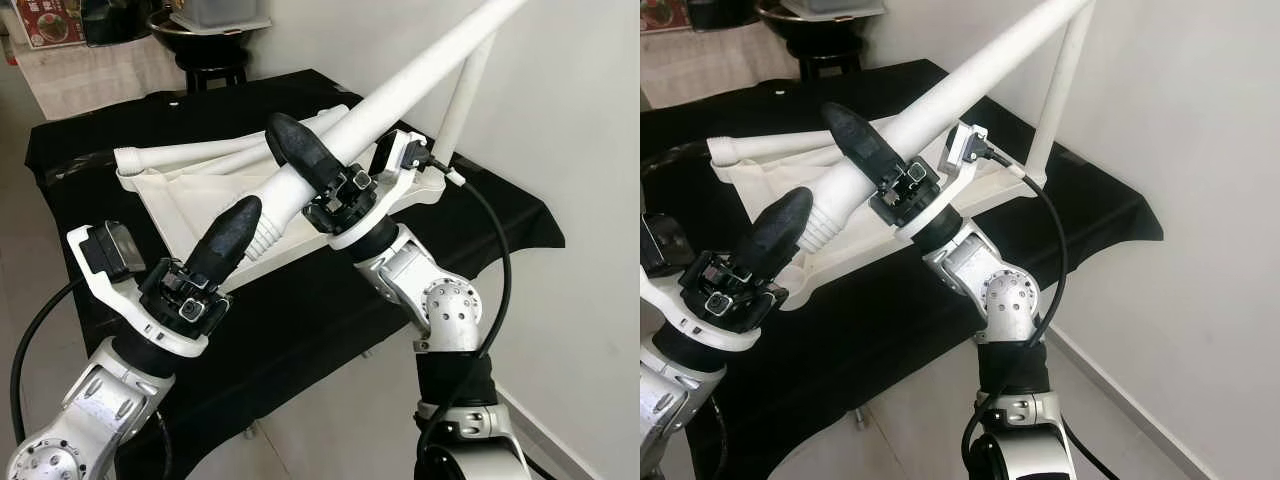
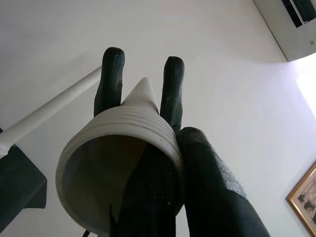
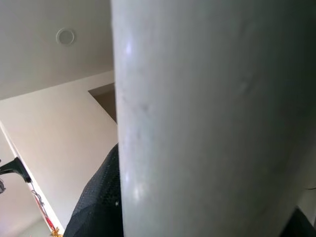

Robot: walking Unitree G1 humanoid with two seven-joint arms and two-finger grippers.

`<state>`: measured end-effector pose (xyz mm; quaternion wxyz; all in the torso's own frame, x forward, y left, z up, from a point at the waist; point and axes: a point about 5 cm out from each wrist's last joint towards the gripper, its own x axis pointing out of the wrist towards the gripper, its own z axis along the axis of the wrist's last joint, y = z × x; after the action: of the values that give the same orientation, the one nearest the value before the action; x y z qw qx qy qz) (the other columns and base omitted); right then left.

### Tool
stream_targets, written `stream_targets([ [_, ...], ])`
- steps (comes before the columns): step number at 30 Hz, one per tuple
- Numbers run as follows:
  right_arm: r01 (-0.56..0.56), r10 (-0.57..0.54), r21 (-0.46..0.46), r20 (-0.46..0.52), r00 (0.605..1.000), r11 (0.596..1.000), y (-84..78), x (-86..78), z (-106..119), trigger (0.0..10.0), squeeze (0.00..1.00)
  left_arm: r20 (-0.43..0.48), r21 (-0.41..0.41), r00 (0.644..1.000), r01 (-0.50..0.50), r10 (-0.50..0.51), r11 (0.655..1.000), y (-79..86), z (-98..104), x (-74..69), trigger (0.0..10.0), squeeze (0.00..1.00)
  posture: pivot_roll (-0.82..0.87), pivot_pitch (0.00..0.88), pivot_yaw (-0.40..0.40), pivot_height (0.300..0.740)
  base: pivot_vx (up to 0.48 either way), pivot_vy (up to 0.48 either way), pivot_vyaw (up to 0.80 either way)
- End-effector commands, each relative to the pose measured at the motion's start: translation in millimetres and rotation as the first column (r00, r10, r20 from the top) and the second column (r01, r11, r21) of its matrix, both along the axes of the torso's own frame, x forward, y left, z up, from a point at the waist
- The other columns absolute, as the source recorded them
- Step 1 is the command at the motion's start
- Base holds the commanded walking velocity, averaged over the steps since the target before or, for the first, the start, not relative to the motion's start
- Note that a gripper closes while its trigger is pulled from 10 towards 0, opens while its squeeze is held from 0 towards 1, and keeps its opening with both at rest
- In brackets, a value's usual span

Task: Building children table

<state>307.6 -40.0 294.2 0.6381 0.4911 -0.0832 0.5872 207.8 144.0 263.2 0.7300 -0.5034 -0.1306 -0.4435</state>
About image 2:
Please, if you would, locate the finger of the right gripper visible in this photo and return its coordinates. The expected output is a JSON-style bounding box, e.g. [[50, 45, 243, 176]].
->
[[159, 56, 185, 129], [93, 46, 126, 119]]

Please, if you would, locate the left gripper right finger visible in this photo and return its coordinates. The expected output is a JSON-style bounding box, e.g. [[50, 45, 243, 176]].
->
[[176, 126, 270, 237]]

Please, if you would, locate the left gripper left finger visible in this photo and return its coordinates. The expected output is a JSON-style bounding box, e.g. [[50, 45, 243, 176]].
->
[[110, 143, 183, 237]]

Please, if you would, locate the white plastic table leg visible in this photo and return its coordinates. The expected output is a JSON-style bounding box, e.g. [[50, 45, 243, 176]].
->
[[0, 67, 102, 158], [55, 77, 185, 237]]

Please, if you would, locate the gold framed picture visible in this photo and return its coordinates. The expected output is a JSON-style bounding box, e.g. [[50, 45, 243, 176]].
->
[[285, 161, 316, 237]]

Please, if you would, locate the white air conditioner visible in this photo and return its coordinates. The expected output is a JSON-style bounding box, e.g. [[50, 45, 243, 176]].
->
[[253, 0, 316, 62]]

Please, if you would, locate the black tablecloth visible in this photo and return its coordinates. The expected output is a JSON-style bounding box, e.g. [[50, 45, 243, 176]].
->
[[0, 128, 47, 232]]

